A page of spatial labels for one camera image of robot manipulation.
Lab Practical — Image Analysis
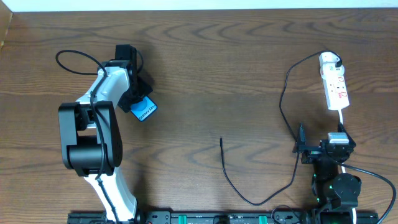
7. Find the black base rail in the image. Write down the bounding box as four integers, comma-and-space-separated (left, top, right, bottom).
66, 210, 378, 224

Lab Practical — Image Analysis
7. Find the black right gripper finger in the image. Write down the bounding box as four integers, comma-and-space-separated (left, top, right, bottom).
337, 123, 356, 147
293, 123, 306, 153

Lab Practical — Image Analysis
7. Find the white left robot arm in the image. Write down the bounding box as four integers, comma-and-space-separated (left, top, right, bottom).
58, 60, 157, 223

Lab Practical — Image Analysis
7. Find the white power strip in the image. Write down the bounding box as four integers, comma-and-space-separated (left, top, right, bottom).
318, 51, 350, 111

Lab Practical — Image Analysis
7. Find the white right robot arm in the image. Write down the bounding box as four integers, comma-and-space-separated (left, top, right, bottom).
293, 123, 362, 224

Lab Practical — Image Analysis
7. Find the blue Galaxy smartphone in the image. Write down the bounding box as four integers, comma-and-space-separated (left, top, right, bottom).
130, 96, 157, 122

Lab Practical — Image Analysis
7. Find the black charger cable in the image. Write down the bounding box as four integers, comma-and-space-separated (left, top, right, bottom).
219, 49, 343, 207

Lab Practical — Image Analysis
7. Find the white power strip cord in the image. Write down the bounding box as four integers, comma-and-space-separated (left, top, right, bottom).
337, 108, 358, 224

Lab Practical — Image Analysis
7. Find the white charger plug adapter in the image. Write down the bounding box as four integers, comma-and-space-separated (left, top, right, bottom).
318, 52, 345, 80

